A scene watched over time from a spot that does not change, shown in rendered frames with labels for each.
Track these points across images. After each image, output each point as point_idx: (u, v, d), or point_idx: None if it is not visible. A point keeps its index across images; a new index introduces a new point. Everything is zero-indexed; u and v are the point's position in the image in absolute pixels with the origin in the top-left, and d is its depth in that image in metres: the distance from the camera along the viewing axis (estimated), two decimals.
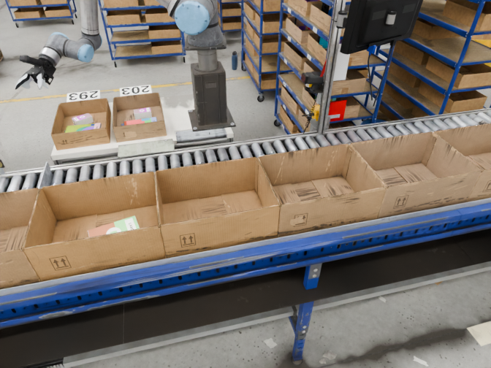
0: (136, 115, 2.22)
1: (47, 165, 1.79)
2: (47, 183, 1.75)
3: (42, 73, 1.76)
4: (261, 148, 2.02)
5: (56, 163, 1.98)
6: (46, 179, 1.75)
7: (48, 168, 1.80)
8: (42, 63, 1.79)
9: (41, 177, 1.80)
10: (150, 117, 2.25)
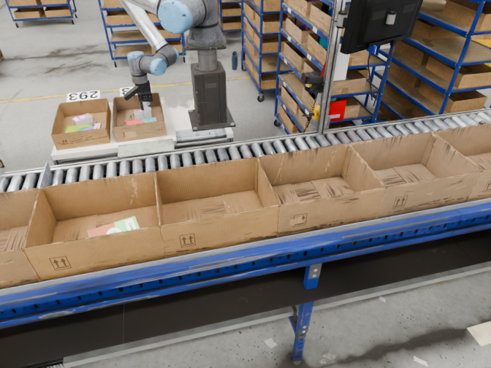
0: (136, 115, 2.22)
1: (47, 165, 1.79)
2: (47, 183, 1.75)
3: (140, 104, 2.16)
4: (261, 148, 2.02)
5: (56, 163, 1.98)
6: (46, 179, 1.75)
7: (48, 168, 1.80)
8: (136, 90, 2.13)
9: (41, 177, 1.80)
10: (150, 117, 2.25)
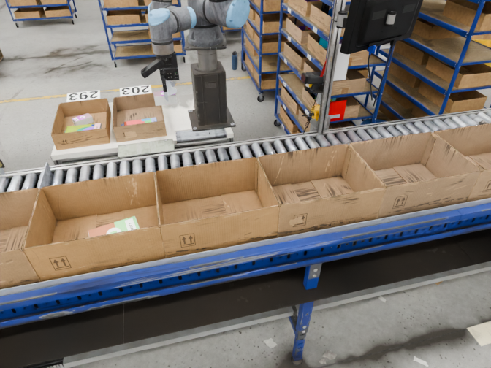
0: (156, 99, 1.67)
1: (47, 165, 1.79)
2: (47, 183, 1.75)
3: (162, 83, 1.62)
4: (261, 148, 2.02)
5: (56, 163, 1.98)
6: (46, 179, 1.75)
7: (48, 168, 1.80)
8: (158, 65, 1.59)
9: (41, 177, 1.80)
10: (175, 102, 1.70)
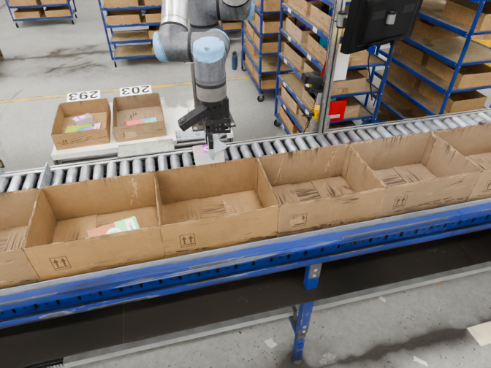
0: (198, 158, 1.22)
1: (47, 165, 1.79)
2: (47, 183, 1.75)
3: (207, 139, 1.17)
4: (261, 148, 2.02)
5: (56, 163, 1.98)
6: (46, 179, 1.75)
7: (48, 168, 1.80)
8: (204, 114, 1.14)
9: (41, 177, 1.80)
10: (223, 160, 1.25)
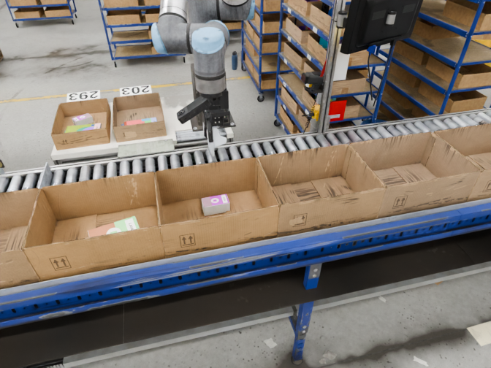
0: (206, 209, 1.37)
1: (47, 165, 1.79)
2: (47, 183, 1.75)
3: (207, 131, 1.14)
4: (261, 148, 2.02)
5: (56, 163, 1.98)
6: (46, 179, 1.75)
7: (48, 168, 1.80)
8: (203, 106, 1.12)
9: (41, 177, 1.80)
10: (229, 210, 1.41)
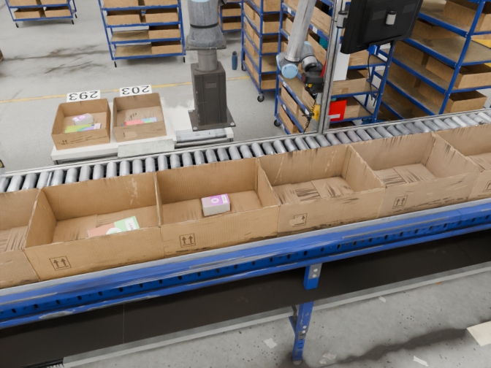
0: (206, 209, 1.37)
1: (51, 175, 1.83)
2: None
3: None
4: (261, 148, 2.02)
5: (56, 163, 1.98)
6: None
7: (52, 178, 1.84)
8: None
9: (41, 177, 1.80)
10: (229, 210, 1.41)
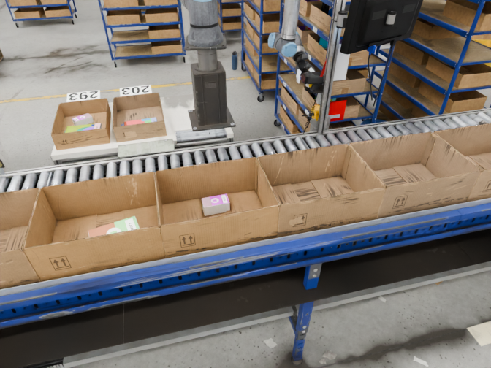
0: (206, 209, 1.37)
1: (51, 175, 1.83)
2: None
3: (311, 67, 2.24)
4: (261, 148, 2.02)
5: (56, 163, 1.98)
6: None
7: (52, 178, 1.84)
8: None
9: (41, 177, 1.80)
10: (229, 210, 1.41)
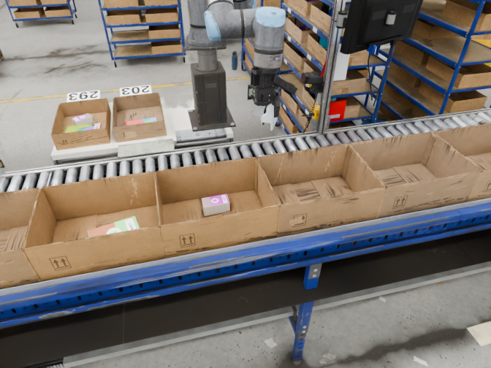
0: (206, 209, 1.37)
1: (51, 175, 1.83)
2: None
3: None
4: (261, 148, 2.02)
5: (56, 163, 1.98)
6: None
7: (52, 178, 1.84)
8: None
9: (41, 177, 1.80)
10: (229, 210, 1.41)
